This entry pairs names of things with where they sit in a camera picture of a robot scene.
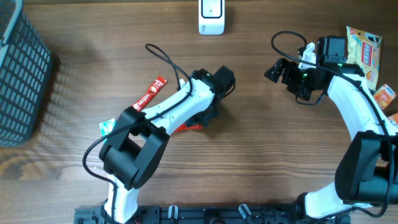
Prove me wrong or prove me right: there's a red candy bag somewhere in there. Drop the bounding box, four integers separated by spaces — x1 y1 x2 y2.
174 123 203 133

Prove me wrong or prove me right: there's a red coffee stick sachet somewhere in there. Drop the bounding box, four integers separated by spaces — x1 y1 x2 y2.
132 76 167 111

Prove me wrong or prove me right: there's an orange tissue pack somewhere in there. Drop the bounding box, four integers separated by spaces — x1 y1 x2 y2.
373 84 397 110
387 113 398 127

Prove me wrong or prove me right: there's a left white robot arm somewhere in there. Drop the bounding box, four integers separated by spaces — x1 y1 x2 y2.
99 66 236 223

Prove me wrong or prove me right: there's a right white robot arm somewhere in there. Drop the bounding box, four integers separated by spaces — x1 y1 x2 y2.
264 36 397 223

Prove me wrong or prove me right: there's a white barcode scanner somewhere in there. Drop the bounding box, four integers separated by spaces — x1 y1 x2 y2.
198 0 225 35

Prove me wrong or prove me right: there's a yellow snack bag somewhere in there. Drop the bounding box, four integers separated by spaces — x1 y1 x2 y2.
346 26 382 91

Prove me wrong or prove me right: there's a teal tissue pack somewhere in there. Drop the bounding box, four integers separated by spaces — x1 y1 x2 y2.
99 118 116 136

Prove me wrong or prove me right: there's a black wire mesh basket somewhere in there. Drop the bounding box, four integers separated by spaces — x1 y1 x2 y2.
1 0 53 147

